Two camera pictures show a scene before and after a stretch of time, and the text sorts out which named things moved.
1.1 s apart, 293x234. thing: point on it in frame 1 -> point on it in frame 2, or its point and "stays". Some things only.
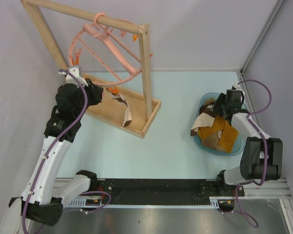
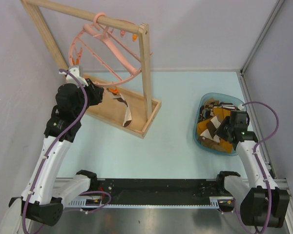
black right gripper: [220, 99] -> [219, 130]
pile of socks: [214, 131] stays
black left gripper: [95, 92] stays
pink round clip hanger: [107, 51] stays
